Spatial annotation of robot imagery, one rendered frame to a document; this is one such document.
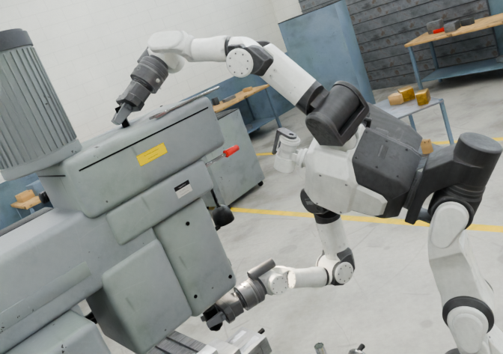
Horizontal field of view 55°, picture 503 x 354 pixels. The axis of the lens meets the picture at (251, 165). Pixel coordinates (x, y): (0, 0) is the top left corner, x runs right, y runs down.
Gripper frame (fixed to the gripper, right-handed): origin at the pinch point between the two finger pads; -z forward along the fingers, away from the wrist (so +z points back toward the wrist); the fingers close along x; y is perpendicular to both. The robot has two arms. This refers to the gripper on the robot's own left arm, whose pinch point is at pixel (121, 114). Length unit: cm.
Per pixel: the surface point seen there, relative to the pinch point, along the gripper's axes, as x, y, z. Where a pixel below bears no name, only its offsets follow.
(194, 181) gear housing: -10.6, -25.2, -5.1
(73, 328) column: -27, -13, -50
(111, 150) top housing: -14.9, -0.1, -11.8
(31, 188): 614, -82, -34
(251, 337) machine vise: 16, -90, -35
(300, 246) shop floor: 225, -250, 50
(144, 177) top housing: -14.0, -11.4, -12.5
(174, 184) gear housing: -11.7, -20.4, -9.2
